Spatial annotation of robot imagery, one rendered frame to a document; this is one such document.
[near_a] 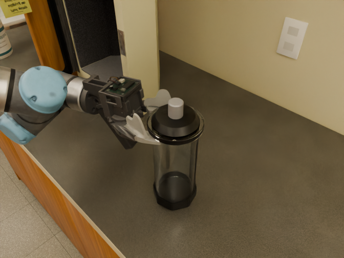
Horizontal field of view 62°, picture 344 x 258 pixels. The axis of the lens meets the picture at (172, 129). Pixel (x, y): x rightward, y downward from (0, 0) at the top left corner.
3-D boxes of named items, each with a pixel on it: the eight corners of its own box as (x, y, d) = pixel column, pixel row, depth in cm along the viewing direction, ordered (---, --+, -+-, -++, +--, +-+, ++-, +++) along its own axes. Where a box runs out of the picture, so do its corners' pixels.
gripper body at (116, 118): (121, 99, 53) (73, 86, 58) (129, 134, 58) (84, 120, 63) (144, 79, 57) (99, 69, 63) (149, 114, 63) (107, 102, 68)
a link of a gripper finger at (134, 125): (145, 130, 48) (118, 106, 54) (149, 155, 52) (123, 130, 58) (159, 122, 49) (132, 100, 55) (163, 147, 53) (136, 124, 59)
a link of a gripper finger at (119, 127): (127, 138, 53) (106, 117, 59) (128, 145, 54) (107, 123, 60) (148, 128, 55) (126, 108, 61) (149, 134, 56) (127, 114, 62)
